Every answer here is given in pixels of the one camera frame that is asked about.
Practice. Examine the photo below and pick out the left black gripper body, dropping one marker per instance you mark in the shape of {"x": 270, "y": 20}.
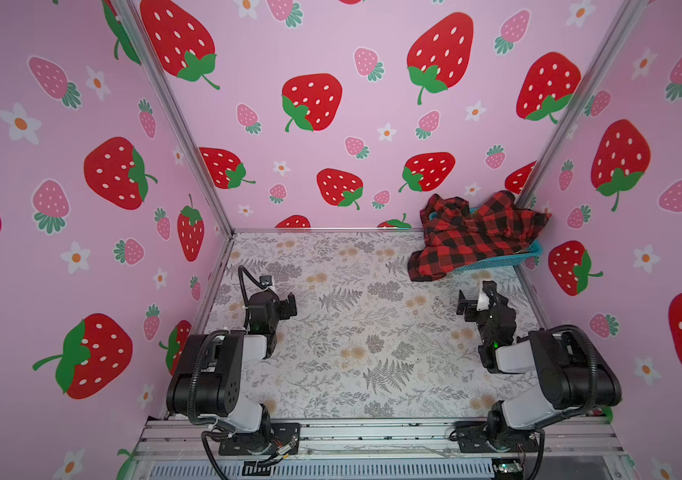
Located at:
{"x": 281, "y": 305}

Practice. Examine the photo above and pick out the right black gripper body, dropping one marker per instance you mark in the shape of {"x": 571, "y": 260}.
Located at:
{"x": 476, "y": 308}

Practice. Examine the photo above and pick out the red black plaid shirt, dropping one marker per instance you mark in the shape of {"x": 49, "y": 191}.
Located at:
{"x": 473, "y": 234}

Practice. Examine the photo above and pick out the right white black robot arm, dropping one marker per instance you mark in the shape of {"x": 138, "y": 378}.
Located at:
{"x": 573, "y": 378}

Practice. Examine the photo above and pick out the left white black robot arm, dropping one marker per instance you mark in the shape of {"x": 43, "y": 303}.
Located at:
{"x": 206, "y": 386}

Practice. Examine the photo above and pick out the teal plastic basket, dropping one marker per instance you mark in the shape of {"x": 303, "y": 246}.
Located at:
{"x": 497, "y": 261}

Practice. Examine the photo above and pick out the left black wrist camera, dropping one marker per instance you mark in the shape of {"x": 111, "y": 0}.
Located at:
{"x": 266, "y": 280}

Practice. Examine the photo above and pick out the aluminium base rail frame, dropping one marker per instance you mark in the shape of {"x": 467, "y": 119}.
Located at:
{"x": 415, "y": 448}

